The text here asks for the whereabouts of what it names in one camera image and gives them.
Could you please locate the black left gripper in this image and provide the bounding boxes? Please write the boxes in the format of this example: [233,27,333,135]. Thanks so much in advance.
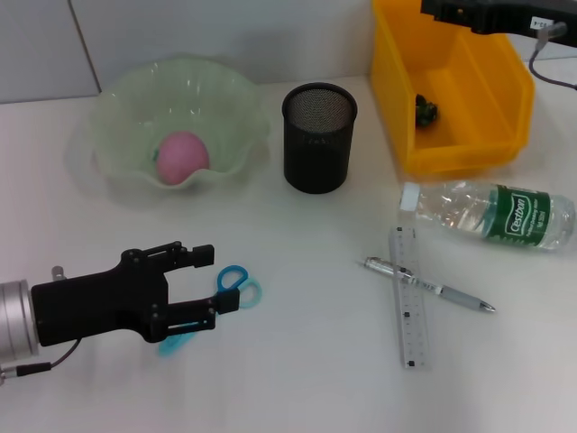
[30,240,242,348]

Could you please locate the yellow plastic bin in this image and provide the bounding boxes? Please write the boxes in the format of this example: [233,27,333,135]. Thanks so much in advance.
[371,0,536,177]

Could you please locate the green plastic wrapper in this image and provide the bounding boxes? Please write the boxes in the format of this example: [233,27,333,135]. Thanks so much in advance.
[414,93,439,128]

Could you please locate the clear green-label water bottle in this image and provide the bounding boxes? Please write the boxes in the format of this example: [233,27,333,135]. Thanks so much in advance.
[398,180,577,254]

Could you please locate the translucent green fruit plate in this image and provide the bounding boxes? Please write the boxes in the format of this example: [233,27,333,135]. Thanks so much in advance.
[67,56,271,193]

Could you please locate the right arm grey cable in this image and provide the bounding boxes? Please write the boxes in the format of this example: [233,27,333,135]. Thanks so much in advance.
[527,21,577,90]

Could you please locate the clear grey ballpoint pen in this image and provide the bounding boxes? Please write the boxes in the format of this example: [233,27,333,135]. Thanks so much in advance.
[359,256,497,314]

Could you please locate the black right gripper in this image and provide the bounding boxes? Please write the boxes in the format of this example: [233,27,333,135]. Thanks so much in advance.
[420,0,577,47]

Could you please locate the transparent plastic ruler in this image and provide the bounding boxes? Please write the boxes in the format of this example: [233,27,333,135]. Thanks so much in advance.
[389,226,433,371]

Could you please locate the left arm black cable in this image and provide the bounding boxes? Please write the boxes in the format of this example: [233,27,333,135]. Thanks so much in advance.
[0,340,83,385]

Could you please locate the blue teal scissors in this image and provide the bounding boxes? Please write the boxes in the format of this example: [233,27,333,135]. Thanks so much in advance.
[157,265,264,358]

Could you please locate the pink peach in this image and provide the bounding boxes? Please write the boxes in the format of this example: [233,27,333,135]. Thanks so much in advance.
[155,130,211,186]

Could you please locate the black mesh pen holder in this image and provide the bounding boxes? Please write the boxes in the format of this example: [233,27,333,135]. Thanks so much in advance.
[281,81,360,196]

